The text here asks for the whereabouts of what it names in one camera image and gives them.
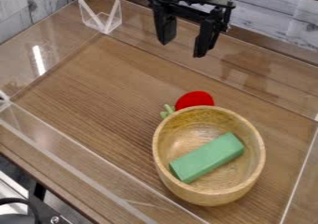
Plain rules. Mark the green rectangular block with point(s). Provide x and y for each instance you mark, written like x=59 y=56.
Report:
x=215 y=153

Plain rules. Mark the wooden bowl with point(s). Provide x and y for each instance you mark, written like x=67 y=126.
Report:
x=182 y=133

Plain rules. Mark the black metal table frame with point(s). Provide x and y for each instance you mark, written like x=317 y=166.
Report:
x=38 y=192

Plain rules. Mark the clear acrylic corner bracket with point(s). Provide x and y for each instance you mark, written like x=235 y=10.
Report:
x=101 y=21

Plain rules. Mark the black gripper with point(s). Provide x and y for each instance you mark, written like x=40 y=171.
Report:
x=194 y=10

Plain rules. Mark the red toy strawberry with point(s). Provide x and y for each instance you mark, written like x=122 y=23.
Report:
x=194 y=98

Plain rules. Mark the clear acrylic tray wall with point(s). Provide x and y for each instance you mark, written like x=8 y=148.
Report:
x=105 y=193

